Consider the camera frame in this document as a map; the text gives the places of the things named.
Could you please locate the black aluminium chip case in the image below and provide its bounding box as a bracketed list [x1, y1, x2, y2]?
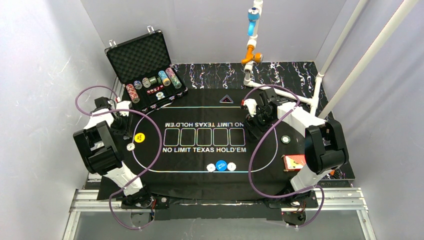
[104, 29, 188, 113]

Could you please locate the white grey poker chip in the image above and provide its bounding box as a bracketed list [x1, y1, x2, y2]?
[126, 142, 136, 152]
[227, 162, 237, 172]

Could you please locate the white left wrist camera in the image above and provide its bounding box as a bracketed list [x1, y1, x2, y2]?
[115, 100, 132, 117]

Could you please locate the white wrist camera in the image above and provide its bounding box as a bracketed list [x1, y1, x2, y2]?
[241, 98, 258, 119]
[115, 100, 132, 117]

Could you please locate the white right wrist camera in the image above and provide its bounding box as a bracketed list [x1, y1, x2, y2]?
[241, 98, 258, 119]

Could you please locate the red poker chip stack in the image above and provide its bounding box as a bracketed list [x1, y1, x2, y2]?
[125, 84, 140, 104]

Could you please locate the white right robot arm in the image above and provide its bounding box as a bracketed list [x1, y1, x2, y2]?
[241, 84, 349, 198]

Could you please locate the white pvc pipe frame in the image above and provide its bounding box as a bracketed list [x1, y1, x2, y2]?
[252, 0, 403, 111]

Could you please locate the blue chip stack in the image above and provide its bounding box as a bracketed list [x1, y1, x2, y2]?
[158, 70, 171, 86]

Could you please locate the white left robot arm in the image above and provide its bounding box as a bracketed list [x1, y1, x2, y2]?
[73, 97, 146, 197]

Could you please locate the yellow big blind button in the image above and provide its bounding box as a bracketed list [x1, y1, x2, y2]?
[133, 132, 146, 143]

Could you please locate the pink green chip stack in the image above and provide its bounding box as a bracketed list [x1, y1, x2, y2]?
[165, 67, 182, 89]

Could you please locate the green poker chip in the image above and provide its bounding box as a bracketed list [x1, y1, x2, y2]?
[280, 135, 291, 144]

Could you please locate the red playing card box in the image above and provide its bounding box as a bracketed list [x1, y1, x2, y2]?
[282, 154, 306, 172]

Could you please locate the black poker table mat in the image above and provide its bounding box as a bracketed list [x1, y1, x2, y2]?
[118, 89, 305, 201]

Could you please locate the blue small blind button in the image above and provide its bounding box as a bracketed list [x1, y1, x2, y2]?
[215, 160, 228, 172]

